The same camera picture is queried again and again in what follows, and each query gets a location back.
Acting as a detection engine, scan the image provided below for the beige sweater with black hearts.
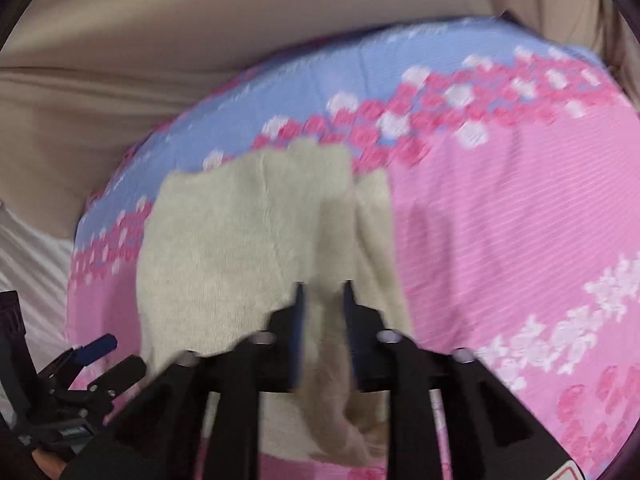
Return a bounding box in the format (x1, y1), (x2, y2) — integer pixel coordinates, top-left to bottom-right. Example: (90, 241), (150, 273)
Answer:
(134, 139), (417, 467)

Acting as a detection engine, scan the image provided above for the person's left hand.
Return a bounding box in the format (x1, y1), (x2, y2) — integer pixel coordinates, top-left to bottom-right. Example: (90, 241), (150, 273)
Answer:
(31, 450), (68, 480)

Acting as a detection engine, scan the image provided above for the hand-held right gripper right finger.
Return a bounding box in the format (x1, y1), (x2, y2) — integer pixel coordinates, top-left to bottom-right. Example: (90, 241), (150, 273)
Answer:
(342, 279), (578, 480)

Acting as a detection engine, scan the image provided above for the beige curtain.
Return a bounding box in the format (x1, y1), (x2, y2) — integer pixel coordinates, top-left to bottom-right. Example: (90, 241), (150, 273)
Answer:
(0, 0), (640, 243)

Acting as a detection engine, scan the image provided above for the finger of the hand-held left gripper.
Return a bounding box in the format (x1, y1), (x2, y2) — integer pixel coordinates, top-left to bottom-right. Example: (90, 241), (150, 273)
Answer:
(86, 355), (148, 402)
(36, 333), (120, 387)

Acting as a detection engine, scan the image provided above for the pink floral bed sheet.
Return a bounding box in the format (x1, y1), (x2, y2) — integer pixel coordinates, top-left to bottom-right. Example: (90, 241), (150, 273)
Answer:
(64, 15), (640, 480)

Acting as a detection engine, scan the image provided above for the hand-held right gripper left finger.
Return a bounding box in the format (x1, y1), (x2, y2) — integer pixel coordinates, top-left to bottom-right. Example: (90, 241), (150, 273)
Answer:
(65, 281), (308, 480)

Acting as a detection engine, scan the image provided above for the white satin curtain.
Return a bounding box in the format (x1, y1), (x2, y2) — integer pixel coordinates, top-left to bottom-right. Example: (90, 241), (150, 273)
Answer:
(0, 204), (77, 413)

